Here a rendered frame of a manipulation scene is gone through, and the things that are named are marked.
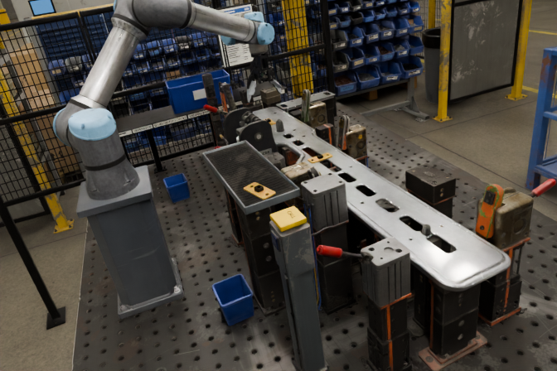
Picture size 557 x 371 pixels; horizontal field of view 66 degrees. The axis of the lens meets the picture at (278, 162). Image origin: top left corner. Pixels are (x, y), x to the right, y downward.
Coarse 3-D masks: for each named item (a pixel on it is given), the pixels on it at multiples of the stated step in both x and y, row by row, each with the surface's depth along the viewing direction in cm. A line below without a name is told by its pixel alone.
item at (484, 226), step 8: (488, 192) 99; (496, 192) 97; (504, 192) 98; (488, 200) 99; (496, 200) 98; (488, 208) 100; (496, 208) 99; (480, 216) 102; (488, 216) 100; (480, 224) 103; (488, 224) 100; (480, 232) 103; (488, 232) 101
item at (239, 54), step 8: (216, 8) 215; (224, 8) 216; (232, 8) 218; (240, 8) 220; (248, 8) 221; (240, 16) 221; (224, 48) 223; (232, 48) 225; (240, 48) 227; (248, 48) 229; (232, 56) 227; (240, 56) 229; (248, 56) 230; (224, 64) 226; (232, 64) 228; (240, 64) 230
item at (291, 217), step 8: (288, 208) 92; (296, 208) 92; (272, 216) 90; (280, 216) 90; (288, 216) 89; (296, 216) 89; (304, 216) 89; (280, 224) 87; (288, 224) 87; (296, 224) 88
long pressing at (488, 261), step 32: (288, 128) 178; (352, 160) 144; (352, 192) 125; (384, 192) 123; (384, 224) 109; (448, 224) 105; (416, 256) 96; (448, 256) 95; (480, 256) 94; (448, 288) 87
